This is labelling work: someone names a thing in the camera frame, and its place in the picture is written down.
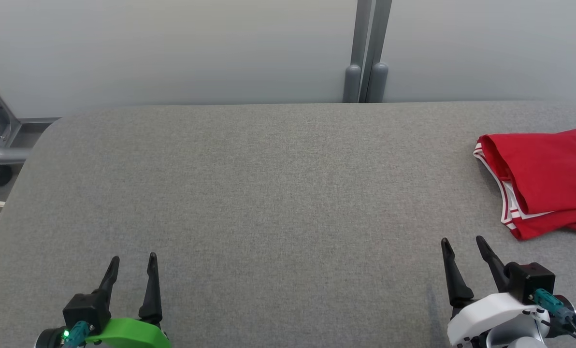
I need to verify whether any grey wheeled metal stand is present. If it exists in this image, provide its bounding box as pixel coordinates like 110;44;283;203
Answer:
0;75;60;187

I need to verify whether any red and white basketball jersey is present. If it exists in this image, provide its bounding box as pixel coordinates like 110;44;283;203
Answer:
473;126;576;241

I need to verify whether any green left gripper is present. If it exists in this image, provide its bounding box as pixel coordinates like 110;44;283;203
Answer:
84;252;173;348

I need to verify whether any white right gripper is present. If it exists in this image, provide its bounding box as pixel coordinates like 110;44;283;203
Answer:
441;235;550;348

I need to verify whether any grey metal post pair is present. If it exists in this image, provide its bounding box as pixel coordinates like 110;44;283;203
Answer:
342;0;393;103

